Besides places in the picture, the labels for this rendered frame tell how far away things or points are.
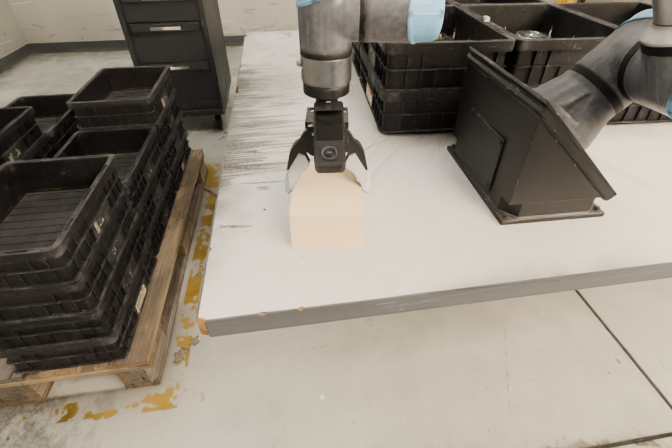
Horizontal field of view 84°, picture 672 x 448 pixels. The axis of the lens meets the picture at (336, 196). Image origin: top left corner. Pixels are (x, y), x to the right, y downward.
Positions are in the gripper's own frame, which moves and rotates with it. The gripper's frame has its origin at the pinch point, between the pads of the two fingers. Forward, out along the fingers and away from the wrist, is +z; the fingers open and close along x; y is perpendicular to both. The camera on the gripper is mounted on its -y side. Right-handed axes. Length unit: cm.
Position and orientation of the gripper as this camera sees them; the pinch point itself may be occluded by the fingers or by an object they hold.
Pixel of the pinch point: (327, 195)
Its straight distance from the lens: 67.2
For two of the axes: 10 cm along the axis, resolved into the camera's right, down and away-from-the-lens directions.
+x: -10.0, 0.0, 0.0
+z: 0.0, 8.0, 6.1
